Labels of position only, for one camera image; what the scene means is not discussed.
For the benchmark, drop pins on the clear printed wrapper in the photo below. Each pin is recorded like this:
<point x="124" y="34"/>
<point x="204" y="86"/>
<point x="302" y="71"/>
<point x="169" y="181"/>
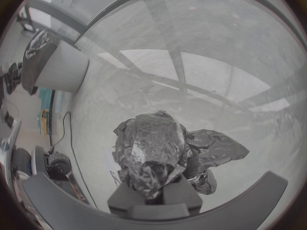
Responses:
<point x="151" y="152"/>

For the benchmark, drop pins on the black plastic bag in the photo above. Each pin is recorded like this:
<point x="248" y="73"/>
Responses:
<point x="36" y="51"/>

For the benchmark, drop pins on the window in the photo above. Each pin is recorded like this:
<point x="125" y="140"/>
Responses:
<point x="60" y="15"/>

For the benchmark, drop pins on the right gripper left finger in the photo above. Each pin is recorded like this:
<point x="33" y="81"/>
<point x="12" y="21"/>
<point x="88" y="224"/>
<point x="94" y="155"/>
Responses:
<point x="124" y="198"/>

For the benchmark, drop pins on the crumpled black plastic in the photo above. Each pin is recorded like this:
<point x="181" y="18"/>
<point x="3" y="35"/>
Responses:
<point x="215" y="150"/>

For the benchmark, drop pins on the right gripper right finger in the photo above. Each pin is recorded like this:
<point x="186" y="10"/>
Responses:
<point x="182" y="193"/>

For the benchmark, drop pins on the white trash bin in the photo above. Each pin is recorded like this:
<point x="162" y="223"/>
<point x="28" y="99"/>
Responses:
<point x="64" y="68"/>

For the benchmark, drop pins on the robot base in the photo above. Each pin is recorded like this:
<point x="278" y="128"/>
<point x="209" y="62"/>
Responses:
<point x="57" y="164"/>

